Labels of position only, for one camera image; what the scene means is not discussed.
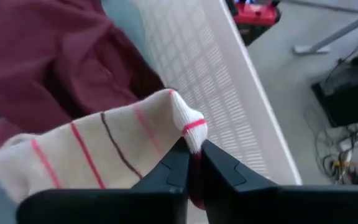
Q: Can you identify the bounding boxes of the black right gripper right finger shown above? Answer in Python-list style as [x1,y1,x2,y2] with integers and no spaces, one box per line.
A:
[202,139,358,224]

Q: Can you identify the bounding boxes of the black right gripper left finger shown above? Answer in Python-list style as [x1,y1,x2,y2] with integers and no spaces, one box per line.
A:
[16,138,191,224]

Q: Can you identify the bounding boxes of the cream striped sock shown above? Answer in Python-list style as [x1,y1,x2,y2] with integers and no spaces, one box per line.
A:
[0,88,209,210]

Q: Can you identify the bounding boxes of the maroon garment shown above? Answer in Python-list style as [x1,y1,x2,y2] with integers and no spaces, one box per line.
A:
[0,0,167,134]

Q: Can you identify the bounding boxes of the white perforated plastic basket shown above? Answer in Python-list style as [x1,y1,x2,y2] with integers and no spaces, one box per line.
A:
[129,0,303,186]

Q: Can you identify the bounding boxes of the black box on floor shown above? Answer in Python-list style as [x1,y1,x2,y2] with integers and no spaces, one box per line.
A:
[311,46,358,128]

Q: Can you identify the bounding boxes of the grey metal table leg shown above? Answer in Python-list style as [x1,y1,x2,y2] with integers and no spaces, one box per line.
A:
[293,6,358,56]

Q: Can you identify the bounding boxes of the tangle of floor cables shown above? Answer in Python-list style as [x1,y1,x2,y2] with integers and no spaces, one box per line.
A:
[303,105,358,187]

